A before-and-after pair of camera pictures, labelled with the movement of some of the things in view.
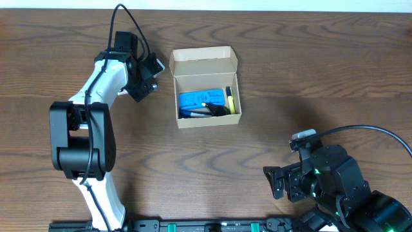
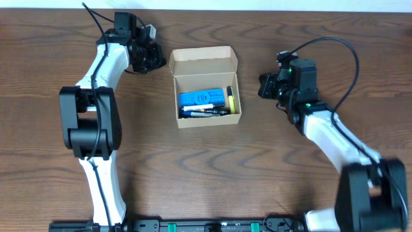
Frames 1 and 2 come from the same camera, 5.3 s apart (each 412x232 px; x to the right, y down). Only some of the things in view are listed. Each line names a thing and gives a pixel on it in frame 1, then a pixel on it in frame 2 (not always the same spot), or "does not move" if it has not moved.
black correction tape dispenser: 217,109 does not move
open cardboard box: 205,69 does not move
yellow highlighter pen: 231,100 does not move
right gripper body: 299,185 -> 272,87
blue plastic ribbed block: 196,99 does not move
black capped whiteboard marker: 122,91 -> 202,107
